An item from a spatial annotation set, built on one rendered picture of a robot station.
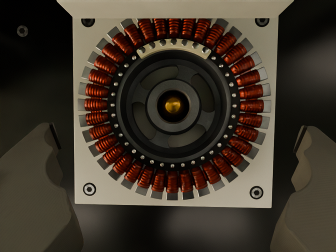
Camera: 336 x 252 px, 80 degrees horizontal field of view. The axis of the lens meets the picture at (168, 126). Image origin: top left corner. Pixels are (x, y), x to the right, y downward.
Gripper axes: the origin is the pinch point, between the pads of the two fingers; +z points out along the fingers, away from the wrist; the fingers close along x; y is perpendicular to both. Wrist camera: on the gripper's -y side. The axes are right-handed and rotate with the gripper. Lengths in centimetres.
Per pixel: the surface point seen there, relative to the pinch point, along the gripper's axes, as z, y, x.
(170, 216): -0.4, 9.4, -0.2
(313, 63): 5.9, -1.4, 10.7
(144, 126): 2.4, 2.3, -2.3
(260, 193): -0.1, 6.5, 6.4
